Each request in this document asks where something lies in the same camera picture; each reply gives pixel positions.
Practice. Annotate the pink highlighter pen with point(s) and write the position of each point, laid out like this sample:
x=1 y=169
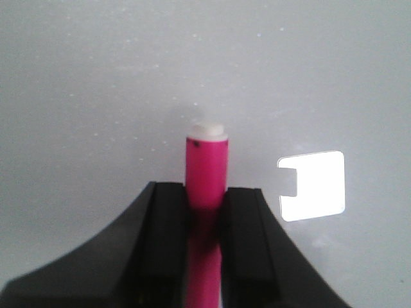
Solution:
x=207 y=148

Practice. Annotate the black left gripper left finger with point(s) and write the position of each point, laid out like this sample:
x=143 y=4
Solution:
x=138 y=260

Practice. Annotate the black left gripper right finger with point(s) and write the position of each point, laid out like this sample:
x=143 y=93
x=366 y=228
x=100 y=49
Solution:
x=261 y=265

